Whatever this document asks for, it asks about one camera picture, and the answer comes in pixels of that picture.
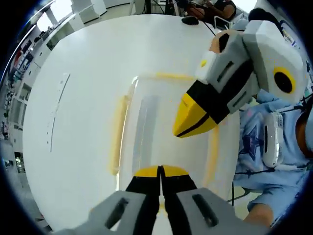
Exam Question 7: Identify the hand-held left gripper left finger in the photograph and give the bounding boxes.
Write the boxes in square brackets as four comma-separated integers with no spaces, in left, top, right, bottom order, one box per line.
[55,165,162,235]

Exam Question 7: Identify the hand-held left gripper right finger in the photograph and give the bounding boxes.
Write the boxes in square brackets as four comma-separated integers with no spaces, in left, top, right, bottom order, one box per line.
[161,165,269,235]

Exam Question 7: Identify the long yellow plastic latch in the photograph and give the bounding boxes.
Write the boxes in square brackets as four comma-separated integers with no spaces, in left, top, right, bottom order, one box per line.
[107,94,131,175]

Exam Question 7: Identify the clear plastic storage box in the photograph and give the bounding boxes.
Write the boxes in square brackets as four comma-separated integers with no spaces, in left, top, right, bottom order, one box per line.
[107,71,242,216]

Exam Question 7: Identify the person's right hand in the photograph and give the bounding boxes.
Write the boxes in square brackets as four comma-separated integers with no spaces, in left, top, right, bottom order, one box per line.
[211,36,220,53]

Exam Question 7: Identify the person in blue shirt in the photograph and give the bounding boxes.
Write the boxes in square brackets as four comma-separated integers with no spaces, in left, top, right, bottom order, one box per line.
[231,88,313,221]

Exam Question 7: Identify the black computer mouse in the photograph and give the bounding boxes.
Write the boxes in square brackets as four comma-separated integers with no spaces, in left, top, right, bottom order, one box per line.
[181,15,200,25]

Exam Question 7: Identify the white worn device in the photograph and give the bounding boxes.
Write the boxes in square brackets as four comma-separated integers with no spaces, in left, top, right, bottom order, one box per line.
[262,111,285,169]

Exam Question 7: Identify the flat metal strip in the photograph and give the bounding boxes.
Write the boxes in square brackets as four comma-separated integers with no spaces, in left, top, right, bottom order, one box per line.
[45,72,72,153]

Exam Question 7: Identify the white cabinet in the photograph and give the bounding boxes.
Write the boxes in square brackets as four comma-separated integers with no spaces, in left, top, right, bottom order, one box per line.
[78,0,108,24]

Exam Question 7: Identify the white frame stand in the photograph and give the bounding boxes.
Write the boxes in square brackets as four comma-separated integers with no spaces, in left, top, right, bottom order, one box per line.
[213,15,232,31]

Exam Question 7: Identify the thin black mouse cable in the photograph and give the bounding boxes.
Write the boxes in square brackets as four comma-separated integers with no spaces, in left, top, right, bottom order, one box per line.
[198,21,216,36]

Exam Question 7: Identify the black device cable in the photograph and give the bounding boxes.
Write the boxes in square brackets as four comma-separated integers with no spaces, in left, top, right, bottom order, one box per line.
[278,96,313,115]

